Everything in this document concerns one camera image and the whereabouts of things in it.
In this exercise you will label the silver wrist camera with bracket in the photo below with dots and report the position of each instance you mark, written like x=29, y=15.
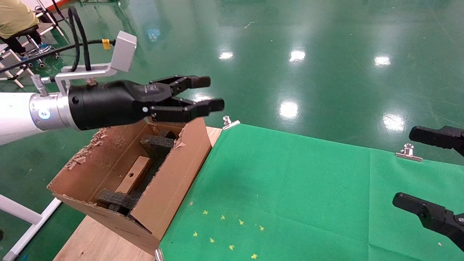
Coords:
x=123, y=50

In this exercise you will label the black stool with wheels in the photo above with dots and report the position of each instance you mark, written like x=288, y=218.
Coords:
x=38, y=49

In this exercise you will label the white table leg frame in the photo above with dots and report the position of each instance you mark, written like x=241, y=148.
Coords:
x=25, y=224

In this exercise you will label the black foam block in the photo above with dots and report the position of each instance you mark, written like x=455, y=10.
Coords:
x=116, y=199
x=156, y=143

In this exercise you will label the white metal frame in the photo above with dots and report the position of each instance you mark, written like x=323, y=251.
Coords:
x=14, y=74

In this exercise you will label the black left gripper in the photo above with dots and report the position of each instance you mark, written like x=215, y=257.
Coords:
x=108, y=105

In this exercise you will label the small brown cardboard box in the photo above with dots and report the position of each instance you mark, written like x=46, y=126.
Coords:
x=135, y=174

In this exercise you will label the large open cardboard carton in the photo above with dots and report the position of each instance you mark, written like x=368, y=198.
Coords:
x=170, y=181

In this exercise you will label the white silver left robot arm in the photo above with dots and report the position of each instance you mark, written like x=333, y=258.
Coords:
x=18, y=116

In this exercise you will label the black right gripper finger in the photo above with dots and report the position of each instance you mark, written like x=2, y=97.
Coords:
x=435, y=137
x=431, y=215

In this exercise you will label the green table cloth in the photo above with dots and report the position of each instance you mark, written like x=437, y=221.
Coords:
x=319, y=203

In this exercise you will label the person in yellow shirt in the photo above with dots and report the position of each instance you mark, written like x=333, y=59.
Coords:
x=12, y=16

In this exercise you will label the silver binder clip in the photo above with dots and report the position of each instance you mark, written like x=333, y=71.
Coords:
x=230, y=123
x=408, y=153

